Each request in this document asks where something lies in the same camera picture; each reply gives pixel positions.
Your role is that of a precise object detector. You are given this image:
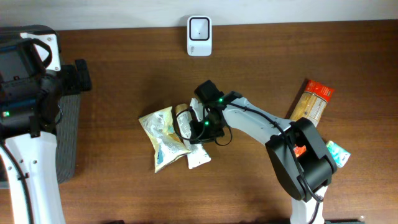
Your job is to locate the small teal gum packet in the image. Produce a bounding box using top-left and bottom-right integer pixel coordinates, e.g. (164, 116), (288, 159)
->
(326, 141), (351, 168)

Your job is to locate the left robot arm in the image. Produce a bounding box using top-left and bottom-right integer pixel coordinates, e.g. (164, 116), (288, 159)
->
(1, 25), (92, 223)

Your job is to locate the white barcode scanner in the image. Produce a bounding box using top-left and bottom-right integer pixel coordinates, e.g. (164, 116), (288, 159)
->
(187, 16), (213, 57)

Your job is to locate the beige foil snack bag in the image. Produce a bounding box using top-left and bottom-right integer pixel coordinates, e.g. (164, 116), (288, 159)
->
(139, 106), (190, 174)

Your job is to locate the orange spaghetti packet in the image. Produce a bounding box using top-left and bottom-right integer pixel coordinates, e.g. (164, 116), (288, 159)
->
(289, 79), (336, 158)

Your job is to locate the grey plastic basket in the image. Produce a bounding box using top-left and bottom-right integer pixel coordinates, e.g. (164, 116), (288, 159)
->
(0, 24), (81, 187)

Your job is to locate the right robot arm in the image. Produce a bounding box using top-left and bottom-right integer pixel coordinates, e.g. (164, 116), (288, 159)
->
(190, 80), (338, 223)

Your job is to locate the white tube pouch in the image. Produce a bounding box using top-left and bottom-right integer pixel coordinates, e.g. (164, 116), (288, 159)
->
(175, 104), (211, 169)

